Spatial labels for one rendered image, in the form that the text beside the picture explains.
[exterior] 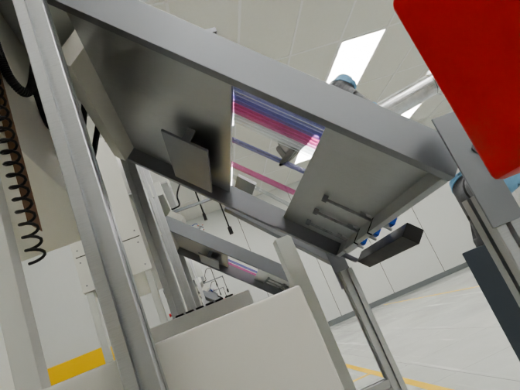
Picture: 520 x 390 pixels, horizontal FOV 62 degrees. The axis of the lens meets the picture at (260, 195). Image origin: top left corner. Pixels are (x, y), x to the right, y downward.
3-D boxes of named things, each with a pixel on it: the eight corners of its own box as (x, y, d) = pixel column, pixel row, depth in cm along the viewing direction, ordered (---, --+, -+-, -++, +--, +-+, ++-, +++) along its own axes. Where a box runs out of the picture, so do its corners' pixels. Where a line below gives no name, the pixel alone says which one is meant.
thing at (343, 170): (339, 248, 128) (343, 238, 129) (446, 164, 66) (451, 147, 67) (281, 220, 129) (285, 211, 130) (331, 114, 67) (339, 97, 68)
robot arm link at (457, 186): (493, 206, 142) (472, 170, 146) (513, 196, 129) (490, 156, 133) (460, 220, 142) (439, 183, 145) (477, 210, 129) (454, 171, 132)
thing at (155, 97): (224, 203, 130) (231, 188, 132) (220, 80, 67) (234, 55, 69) (127, 158, 132) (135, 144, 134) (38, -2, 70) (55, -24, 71)
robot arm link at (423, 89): (452, 59, 155) (336, 125, 152) (463, 42, 145) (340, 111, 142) (472, 84, 152) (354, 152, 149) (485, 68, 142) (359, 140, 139)
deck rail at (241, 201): (338, 258, 129) (345, 240, 131) (340, 257, 127) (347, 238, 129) (128, 161, 134) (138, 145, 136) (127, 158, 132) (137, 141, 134)
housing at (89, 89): (137, 166, 132) (159, 129, 136) (87, 74, 85) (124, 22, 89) (114, 155, 132) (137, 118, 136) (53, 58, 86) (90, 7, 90)
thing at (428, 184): (340, 257, 127) (348, 236, 130) (449, 182, 65) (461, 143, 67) (336, 255, 127) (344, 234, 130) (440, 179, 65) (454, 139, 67)
